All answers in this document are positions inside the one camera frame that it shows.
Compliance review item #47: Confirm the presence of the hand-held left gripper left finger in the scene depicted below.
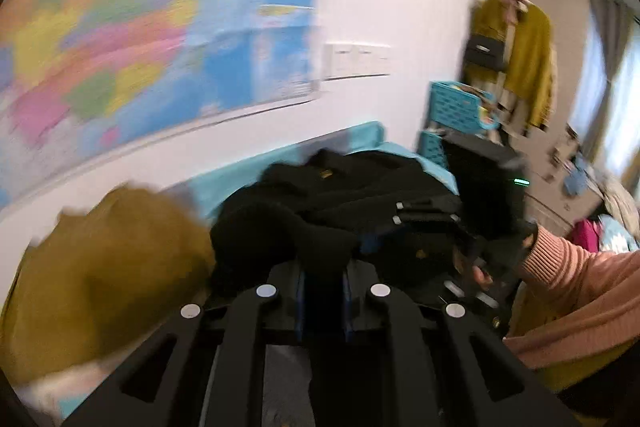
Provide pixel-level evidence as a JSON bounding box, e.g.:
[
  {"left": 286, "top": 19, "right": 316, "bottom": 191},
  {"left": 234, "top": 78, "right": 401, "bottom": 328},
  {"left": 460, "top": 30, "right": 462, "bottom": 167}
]
[{"left": 62, "top": 263, "right": 312, "bottom": 427}]

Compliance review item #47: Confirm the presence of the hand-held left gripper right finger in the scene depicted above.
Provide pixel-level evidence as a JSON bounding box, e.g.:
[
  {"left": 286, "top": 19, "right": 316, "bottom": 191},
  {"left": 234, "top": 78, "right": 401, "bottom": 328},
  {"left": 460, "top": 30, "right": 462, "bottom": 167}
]
[{"left": 342, "top": 259, "right": 583, "bottom": 427}]

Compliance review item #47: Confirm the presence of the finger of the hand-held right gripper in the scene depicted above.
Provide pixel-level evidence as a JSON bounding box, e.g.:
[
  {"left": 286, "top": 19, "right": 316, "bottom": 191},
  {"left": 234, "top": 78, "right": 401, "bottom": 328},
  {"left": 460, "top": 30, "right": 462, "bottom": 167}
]
[
  {"left": 392, "top": 213, "right": 463, "bottom": 231},
  {"left": 395, "top": 199, "right": 463, "bottom": 214}
]

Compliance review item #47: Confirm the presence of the black garment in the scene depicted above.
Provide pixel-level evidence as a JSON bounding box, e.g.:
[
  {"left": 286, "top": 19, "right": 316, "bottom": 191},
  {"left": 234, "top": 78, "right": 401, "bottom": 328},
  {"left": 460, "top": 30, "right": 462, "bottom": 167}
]
[{"left": 209, "top": 148, "right": 506, "bottom": 308}]

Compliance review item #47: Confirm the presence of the person's right forearm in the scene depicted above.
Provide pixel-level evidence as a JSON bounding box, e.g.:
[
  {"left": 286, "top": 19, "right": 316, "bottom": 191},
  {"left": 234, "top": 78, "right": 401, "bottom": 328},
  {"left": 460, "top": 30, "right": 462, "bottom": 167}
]
[{"left": 502, "top": 227, "right": 640, "bottom": 371}]

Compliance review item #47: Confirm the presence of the pile of colourful clothes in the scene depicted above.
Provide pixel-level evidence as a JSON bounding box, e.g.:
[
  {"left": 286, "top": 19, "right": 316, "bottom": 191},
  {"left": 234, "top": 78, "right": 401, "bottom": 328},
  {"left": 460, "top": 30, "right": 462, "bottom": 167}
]
[{"left": 550, "top": 122, "right": 640, "bottom": 254}]

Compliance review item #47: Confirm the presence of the person's right hand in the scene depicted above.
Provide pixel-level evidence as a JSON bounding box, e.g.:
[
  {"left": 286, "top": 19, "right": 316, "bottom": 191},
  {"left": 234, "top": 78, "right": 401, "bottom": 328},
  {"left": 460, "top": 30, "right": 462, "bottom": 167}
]
[{"left": 467, "top": 257, "right": 499, "bottom": 293}]

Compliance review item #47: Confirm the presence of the blue plastic storage rack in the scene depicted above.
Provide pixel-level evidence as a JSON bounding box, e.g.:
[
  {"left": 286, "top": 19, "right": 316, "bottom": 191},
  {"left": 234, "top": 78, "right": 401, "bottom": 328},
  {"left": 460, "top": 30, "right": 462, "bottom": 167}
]
[{"left": 417, "top": 80, "right": 501, "bottom": 168}]

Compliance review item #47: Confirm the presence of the black handbag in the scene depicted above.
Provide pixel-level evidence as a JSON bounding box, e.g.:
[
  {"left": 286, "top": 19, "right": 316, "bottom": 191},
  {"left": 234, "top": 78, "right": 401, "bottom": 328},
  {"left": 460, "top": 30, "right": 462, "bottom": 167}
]
[{"left": 462, "top": 33, "right": 507, "bottom": 74}]

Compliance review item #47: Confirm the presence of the mustard hanging cardigan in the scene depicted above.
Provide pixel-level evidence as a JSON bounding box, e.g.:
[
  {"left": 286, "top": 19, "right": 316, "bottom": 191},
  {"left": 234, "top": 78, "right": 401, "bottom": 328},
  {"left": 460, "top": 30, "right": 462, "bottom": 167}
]
[{"left": 470, "top": 0, "right": 559, "bottom": 130}]

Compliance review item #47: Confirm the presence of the grey curtain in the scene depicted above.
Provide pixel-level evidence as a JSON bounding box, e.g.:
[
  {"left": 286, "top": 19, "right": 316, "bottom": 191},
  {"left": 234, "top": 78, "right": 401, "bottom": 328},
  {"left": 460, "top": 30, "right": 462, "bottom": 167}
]
[{"left": 570, "top": 0, "right": 640, "bottom": 188}]

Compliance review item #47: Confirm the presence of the mustard garment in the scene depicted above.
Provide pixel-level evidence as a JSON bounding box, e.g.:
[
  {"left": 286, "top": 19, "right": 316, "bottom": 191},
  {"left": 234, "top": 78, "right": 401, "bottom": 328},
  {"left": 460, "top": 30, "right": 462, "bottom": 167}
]
[{"left": 0, "top": 184, "right": 217, "bottom": 389}]

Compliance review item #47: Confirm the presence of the person's body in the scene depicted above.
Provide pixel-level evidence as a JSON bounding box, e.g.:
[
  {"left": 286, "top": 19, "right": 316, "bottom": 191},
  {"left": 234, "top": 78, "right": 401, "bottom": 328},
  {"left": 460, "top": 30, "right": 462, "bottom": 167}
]
[{"left": 505, "top": 287, "right": 640, "bottom": 419}]

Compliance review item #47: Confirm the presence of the white wall switch plate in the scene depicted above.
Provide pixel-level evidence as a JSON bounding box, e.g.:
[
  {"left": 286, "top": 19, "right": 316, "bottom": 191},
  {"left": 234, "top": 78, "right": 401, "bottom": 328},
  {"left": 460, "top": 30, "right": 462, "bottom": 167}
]
[{"left": 374, "top": 44, "right": 392, "bottom": 76}]

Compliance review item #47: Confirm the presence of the white wall socket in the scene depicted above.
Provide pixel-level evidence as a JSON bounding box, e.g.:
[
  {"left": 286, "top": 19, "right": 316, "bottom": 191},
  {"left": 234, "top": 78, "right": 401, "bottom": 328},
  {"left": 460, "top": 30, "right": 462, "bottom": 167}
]
[
  {"left": 325, "top": 43, "right": 357, "bottom": 80},
  {"left": 352, "top": 43, "right": 377, "bottom": 78}
]

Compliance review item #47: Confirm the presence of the colourful wall map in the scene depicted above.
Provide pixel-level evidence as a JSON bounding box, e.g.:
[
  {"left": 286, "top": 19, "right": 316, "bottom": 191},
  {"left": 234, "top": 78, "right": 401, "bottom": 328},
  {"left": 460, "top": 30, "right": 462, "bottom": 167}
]
[{"left": 0, "top": 0, "right": 322, "bottom": 208}]

